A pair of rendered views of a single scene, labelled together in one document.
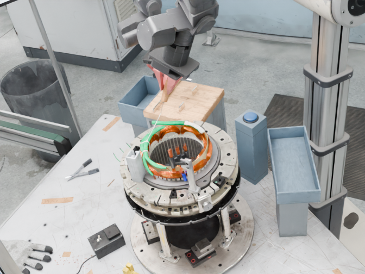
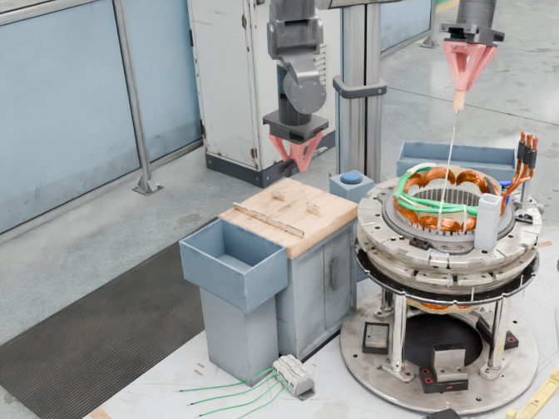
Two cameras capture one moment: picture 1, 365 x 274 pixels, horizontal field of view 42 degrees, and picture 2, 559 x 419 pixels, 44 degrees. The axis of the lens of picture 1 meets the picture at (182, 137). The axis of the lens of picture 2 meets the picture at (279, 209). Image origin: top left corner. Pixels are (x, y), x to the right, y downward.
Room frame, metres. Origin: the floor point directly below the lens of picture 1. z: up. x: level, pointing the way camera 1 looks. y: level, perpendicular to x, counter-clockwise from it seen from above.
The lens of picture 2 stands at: (1.07, 1.12, 1.74)
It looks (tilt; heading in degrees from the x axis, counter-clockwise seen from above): 30 degrees down; 279
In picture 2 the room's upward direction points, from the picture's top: 3 degrees counter-clockwise
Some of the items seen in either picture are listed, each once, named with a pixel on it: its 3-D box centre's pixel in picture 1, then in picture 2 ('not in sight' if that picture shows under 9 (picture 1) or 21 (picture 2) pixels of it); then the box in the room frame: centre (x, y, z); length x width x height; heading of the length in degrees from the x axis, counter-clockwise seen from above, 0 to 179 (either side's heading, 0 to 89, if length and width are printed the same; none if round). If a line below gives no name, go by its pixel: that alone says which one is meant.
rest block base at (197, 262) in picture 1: (200, 254); (497, 333); (0.82, 0.01, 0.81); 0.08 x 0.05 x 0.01; 113
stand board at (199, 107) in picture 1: (184, 103); (289, 214); (1.23, -0.03, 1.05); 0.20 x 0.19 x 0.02; 55
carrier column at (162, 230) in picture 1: (163, 234); (499, 325); (0.83, 0.10, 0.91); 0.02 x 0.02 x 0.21
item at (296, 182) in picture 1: (291, 192); (452, 210); (0.89, -0.28, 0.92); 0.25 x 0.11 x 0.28; 171
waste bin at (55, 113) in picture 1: (46, 113); not in sight; (2.40, 0.80, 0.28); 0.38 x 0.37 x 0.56; 147
